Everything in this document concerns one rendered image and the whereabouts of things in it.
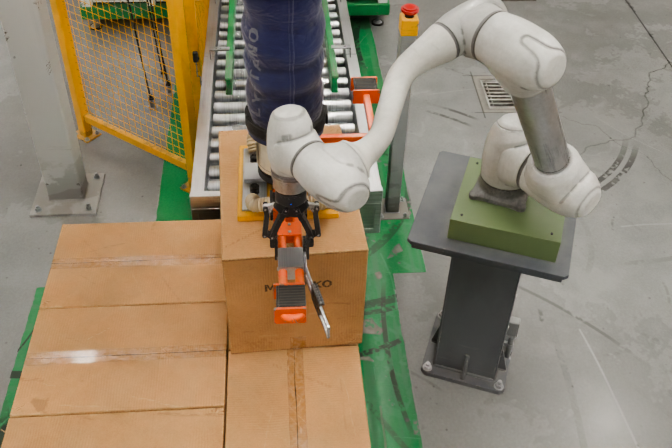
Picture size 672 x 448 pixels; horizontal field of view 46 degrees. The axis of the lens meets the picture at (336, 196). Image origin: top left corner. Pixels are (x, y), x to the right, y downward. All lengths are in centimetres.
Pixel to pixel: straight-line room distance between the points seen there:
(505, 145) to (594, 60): 278
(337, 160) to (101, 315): 121
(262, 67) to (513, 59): 64
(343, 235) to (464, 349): 96
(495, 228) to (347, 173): 93
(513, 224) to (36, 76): 206
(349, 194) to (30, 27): 207
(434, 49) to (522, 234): 78
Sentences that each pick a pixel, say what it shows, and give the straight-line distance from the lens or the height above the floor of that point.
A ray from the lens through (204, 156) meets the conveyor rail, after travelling 310.
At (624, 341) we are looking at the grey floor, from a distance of 342.
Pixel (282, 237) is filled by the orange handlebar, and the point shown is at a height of 108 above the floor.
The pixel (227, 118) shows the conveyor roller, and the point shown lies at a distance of 339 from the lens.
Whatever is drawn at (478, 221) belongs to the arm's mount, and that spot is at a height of 83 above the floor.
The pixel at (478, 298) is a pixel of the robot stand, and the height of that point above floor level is 43.
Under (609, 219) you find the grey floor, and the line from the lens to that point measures 395.
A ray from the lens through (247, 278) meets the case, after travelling 222.
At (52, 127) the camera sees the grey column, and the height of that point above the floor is 43.
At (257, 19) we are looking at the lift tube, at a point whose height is 153.
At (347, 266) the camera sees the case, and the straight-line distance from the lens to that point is 222.
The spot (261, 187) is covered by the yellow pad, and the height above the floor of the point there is 97.
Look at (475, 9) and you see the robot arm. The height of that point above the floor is 158.
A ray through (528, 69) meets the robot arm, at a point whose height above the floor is 154.
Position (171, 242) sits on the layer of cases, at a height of 54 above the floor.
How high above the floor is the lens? 246
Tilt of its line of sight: 40 degrees down
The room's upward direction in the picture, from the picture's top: 2 degrees clockwise
